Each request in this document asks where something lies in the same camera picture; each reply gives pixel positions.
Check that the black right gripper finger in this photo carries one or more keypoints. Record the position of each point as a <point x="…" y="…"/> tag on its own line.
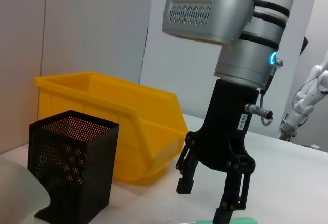
<point x="223" y="212"/>

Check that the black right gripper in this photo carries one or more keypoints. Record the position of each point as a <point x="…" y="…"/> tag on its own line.
<point x="228" y="121"/>

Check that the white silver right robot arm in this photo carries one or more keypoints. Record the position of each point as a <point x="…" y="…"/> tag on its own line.
<point x="246" y="65"/>

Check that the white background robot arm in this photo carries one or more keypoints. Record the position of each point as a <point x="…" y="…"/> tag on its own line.
<point x="305" y="98"/>

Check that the mint green pen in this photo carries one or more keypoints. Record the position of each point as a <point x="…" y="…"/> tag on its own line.
<point x="246" y="215"/>

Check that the black mesh pen holder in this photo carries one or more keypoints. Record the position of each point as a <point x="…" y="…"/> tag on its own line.
<point x="71" y="162"/>

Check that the pale green wavy glass plate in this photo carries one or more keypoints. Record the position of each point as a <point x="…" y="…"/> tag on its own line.
<point x="18" y="198"/>

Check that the yellow plastic storage bin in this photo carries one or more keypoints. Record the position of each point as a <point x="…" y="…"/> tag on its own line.
<point x="102" y="98"/>

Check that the dark background object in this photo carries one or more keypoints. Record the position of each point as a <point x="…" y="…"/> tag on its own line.
<point x="304" y="45"/>

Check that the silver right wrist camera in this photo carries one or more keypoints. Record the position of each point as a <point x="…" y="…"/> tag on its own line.
<point x="200" y="16"/>

